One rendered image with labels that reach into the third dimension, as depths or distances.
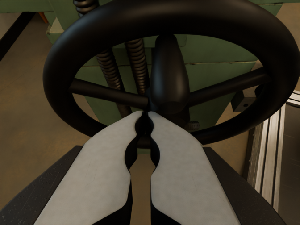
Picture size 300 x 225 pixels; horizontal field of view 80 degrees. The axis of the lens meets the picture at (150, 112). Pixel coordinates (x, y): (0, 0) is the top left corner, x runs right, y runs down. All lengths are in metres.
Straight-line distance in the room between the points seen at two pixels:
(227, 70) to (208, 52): 0.08
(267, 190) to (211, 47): 0.66
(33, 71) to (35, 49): 0.25
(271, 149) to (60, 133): 1.13
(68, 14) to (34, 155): 1.08
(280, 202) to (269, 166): 0.13
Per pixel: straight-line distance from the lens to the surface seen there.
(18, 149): 1.34
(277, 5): 0.40
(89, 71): 0.47
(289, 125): 1.10
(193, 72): 0.46
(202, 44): 0.40
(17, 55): 1.88
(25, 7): 0.40
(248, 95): 0.54
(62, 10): 0.26
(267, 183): 0.91
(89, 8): 0.23
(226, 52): 0.44
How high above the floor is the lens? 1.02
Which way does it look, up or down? 61 degrees down
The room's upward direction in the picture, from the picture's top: 4 degrees counter-clockwise
